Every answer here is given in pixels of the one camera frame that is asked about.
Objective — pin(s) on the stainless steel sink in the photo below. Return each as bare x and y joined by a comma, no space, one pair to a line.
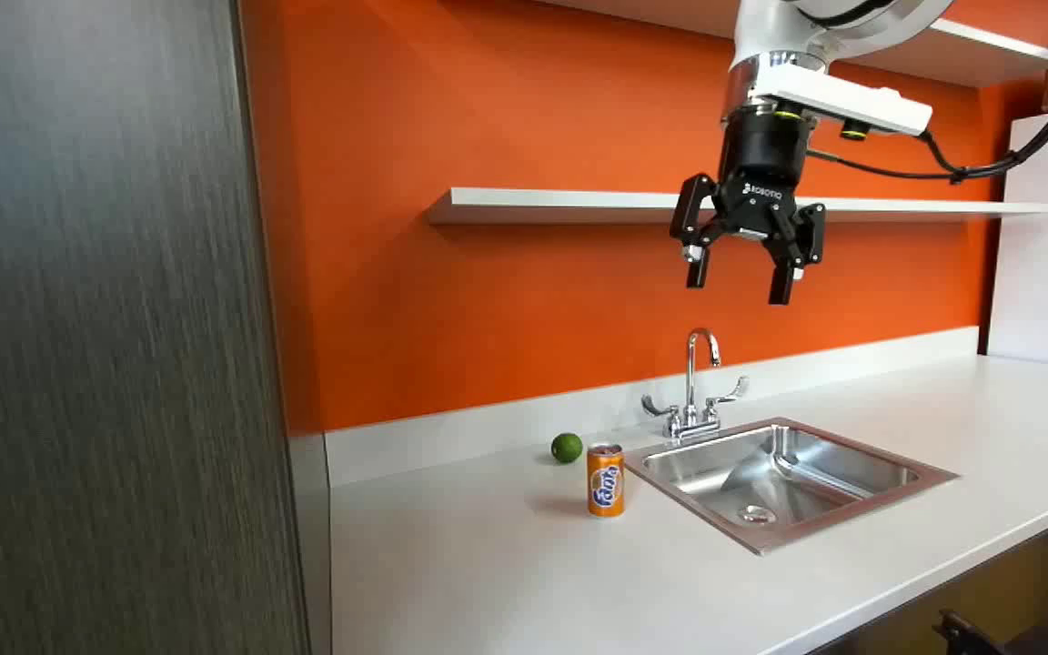
789,485

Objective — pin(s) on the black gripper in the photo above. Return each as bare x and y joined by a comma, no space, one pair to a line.
761,149

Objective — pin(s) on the long white wall shelf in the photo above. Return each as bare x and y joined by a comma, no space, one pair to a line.
572,205

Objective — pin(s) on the high white wall shelf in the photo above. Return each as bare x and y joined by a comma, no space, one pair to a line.
982,51

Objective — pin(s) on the orange soda can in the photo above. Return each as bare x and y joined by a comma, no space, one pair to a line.
604,483

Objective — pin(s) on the dark wood grain cabinet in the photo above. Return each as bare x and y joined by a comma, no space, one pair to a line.
100,340

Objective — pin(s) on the green lime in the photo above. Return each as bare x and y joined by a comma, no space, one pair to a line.
565,449

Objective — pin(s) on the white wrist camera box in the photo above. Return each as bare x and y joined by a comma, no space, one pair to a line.
844,102

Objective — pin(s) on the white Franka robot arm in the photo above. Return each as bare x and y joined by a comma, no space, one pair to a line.
817,29

